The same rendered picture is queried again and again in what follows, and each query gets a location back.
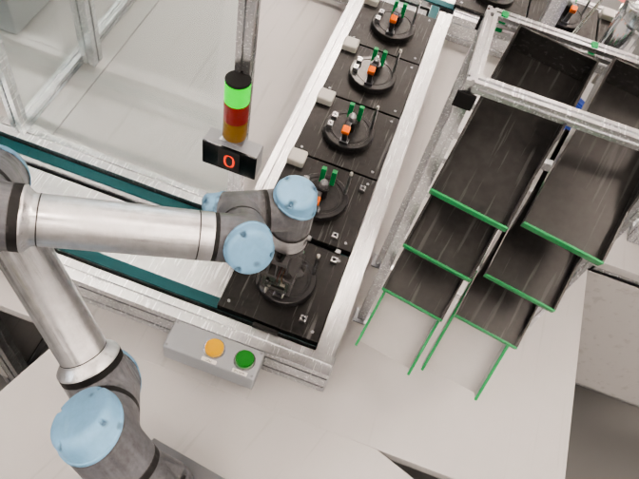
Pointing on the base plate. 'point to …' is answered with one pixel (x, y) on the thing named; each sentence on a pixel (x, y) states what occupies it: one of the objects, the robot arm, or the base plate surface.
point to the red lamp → (235, 115)
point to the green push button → (244, 359)
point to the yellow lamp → (234, 132)
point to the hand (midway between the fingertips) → (280, 281)
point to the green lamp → (237, 99)
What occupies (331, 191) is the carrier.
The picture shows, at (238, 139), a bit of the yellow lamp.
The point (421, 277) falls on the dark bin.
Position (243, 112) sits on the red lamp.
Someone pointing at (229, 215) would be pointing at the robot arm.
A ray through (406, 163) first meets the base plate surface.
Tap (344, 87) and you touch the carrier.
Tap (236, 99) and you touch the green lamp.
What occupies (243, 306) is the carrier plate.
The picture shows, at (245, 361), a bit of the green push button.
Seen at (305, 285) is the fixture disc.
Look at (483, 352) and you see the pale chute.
